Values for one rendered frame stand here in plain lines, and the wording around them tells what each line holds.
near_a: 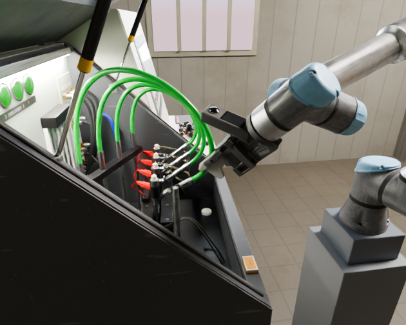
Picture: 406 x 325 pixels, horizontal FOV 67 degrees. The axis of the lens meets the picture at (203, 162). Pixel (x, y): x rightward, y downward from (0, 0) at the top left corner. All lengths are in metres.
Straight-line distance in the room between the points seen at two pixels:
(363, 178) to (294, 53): 2.42
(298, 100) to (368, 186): 0.57
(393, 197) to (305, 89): 0.56
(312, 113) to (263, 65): 2.70
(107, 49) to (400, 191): 1.01
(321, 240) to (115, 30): 1.03
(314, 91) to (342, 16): 3.03
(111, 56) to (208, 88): 2.06
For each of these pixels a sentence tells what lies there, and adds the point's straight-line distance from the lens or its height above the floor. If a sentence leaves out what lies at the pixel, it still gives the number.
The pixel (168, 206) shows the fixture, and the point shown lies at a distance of 1.00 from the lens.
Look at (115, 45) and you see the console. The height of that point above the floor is 1.44.
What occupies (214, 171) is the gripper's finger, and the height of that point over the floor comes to 1.20.
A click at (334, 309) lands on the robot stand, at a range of 1.23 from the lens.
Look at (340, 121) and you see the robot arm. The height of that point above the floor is 1.35.
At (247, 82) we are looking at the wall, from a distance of 3.23.
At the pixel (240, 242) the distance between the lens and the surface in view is 0.90.
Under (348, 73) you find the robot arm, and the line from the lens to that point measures 0.79.
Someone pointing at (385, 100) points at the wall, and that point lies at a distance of 4.04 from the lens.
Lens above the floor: 1.52
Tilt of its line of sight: 25 degrees down
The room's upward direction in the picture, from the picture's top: straight up
